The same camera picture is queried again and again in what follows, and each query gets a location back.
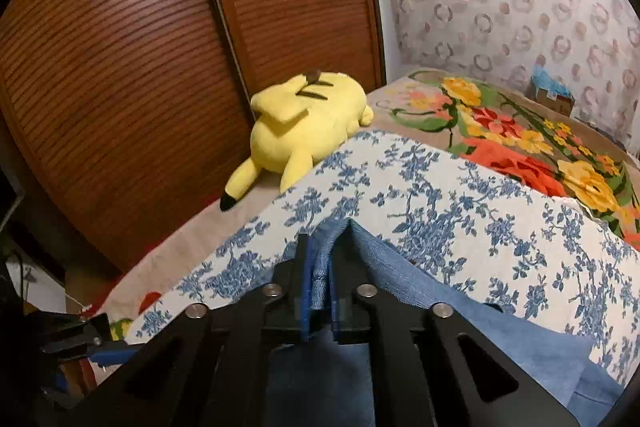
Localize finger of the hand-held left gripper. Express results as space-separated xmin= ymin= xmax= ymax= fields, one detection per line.
xmin=41 ymin=313 xmax=112 ymax=361
xmin=87 ymin=340 xmax=146 ymax=367

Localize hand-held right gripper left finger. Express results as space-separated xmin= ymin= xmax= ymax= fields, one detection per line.
xmin=75 ymin=232 xmax=317 ymax=427

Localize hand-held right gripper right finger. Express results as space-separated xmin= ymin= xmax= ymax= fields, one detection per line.
xmin=329 ymin=223 xmax=577 ymax=427

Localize blue denim pants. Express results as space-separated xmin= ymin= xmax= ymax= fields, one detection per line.
xmin=265 ymin=218 xmax=626 ymax=427

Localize blue floral white bedsheet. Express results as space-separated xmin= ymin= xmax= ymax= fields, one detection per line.
xmin=122 ymin=130 xmax=640 ymax=388

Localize yellow plush toy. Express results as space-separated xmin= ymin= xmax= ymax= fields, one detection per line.
xmin=220 ymin=69 xmax=375 ymax=212

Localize orange yellow floral blanket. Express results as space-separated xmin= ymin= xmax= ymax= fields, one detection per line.
xmin=82 ymin=69 xmax=640 ymax=343

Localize small cardboard box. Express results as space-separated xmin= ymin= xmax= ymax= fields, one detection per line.
xmin=530 ymin=83 xmax=576 ymax=118

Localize brown louvered wooden wardrobe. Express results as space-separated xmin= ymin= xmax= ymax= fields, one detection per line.
xmin=0 ymin=0 xmax=388 ymax=279

